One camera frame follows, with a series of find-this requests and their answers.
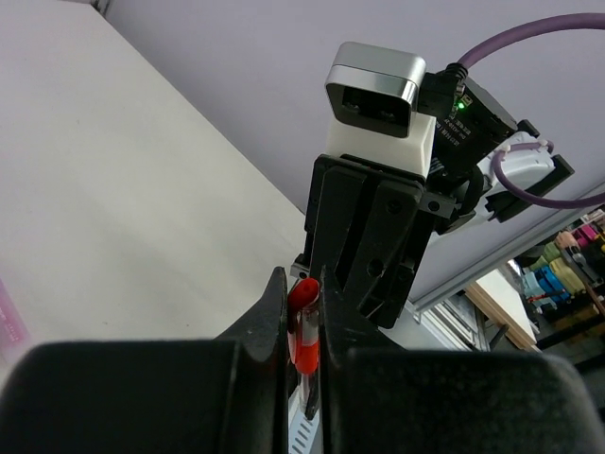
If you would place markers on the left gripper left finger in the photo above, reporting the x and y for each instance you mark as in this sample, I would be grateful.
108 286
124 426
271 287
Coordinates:
255 415

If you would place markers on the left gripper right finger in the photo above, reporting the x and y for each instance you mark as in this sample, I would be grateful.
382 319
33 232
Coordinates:
367 386

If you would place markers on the wooden desk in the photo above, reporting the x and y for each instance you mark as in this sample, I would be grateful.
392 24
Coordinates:
501 303

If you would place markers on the pink marker pen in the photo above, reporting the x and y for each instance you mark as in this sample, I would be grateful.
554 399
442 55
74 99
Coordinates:
14 335

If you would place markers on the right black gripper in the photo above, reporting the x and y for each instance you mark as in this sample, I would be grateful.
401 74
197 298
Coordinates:
370 225

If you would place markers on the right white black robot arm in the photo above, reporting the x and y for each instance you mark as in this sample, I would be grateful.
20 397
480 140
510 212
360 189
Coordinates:
479 151

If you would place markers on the colourful stacked storage bins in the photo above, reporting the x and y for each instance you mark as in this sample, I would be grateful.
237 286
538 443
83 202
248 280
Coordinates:
562 276

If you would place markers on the red pen cap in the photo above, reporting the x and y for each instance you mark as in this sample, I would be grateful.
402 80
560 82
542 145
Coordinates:
304 294

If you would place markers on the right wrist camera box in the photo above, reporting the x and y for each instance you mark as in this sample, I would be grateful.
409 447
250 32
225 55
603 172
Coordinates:
374 95

